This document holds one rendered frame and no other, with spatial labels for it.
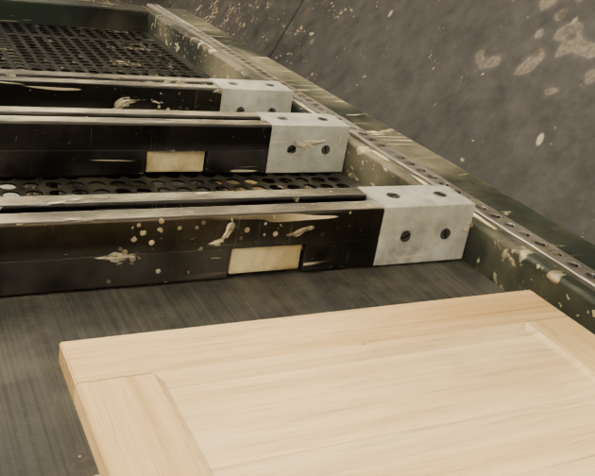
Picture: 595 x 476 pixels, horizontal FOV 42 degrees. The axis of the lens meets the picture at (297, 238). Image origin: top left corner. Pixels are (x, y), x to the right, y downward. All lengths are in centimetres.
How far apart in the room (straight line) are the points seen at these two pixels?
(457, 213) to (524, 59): 153
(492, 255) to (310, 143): 34
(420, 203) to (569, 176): 124
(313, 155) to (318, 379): 55
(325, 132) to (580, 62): 127
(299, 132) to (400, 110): 151
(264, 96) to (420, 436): 79
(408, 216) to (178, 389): 37
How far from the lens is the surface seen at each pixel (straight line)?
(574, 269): 85
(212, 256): 76
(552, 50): 236
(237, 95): 125
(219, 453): 54
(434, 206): 88
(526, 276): 87
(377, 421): 59
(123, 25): 201
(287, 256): 80
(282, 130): 108
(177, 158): 104
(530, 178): 214
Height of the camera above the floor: 158
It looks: 37 degrees down
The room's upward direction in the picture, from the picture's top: 58 degrees counter-clockwise
